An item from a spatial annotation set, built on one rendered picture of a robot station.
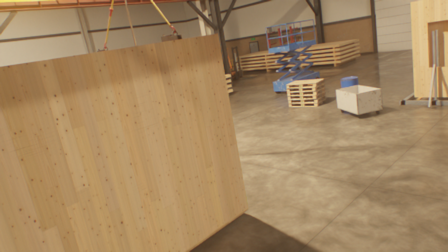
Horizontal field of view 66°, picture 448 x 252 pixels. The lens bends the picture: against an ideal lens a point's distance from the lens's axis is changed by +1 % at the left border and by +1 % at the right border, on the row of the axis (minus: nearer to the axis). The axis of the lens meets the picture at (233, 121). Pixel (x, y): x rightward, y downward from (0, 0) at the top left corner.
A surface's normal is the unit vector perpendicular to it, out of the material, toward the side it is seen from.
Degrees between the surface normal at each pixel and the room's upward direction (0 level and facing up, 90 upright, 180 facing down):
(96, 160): 90
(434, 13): 90
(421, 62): 90
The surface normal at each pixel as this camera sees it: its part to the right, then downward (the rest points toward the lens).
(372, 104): 0.21, 0.19
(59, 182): 0.71, 0.04
